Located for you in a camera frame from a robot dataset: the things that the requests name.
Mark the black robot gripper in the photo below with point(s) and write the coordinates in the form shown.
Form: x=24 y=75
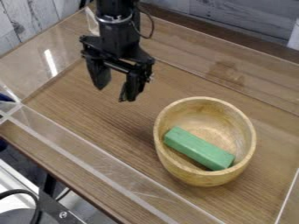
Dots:
x=115 y=50

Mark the green rectangular block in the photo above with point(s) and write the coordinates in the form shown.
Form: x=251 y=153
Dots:
x=198 y=149

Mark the brown wooden bowl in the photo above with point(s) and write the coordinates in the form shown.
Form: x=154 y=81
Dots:
x=219 y=123

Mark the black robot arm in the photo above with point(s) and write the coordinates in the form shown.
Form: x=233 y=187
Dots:
x=119 y=9

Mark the clear acrylic tray walls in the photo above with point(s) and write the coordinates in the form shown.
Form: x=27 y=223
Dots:
x=94 y=141

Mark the black table leg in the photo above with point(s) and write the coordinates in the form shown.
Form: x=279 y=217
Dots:
x=50 y=185

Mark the clear acrylic corner bracket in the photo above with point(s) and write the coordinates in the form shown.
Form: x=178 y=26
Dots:
x=93 y=22

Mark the black metal bracket with screw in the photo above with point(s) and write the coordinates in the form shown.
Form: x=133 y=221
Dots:
x=54 y=213

